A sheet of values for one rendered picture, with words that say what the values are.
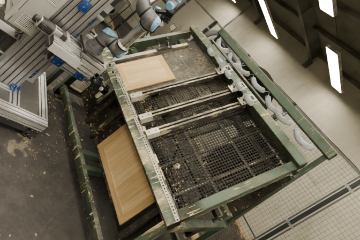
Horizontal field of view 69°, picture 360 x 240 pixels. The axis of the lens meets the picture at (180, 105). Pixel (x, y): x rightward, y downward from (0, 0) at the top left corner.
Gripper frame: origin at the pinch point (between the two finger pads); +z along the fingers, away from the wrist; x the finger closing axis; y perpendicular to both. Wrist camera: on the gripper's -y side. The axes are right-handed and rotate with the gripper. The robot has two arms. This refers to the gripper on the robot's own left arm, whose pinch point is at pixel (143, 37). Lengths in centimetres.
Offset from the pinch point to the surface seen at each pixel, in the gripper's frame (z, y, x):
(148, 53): 22.4, 18.4, 9.7
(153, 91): 31, 8, -55
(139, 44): 25.3, 13.9, 33.5
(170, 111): 30, 18, -84
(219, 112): 10, 59, -100
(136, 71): 35.8, 2.0, -14.9
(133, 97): 40, -11, -57
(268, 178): 14, 72, -174
